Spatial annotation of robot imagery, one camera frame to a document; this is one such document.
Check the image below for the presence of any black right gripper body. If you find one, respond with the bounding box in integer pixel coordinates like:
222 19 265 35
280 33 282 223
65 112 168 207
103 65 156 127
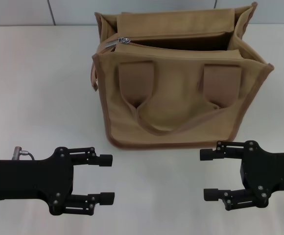
239 140 284 209

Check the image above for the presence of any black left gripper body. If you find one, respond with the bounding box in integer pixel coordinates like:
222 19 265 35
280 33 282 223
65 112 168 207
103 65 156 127
0 146 74 216

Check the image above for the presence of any khaki canvas food bag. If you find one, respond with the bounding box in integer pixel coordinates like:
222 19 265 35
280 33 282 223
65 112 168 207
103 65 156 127
91 1 275 150

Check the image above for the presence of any silver metal zipper pull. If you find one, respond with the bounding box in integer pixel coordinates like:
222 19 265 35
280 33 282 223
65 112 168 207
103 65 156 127
104 36 131 49

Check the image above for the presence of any left arm gripper cable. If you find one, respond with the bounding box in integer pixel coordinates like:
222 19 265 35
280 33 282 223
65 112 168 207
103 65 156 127
13 146 36 162

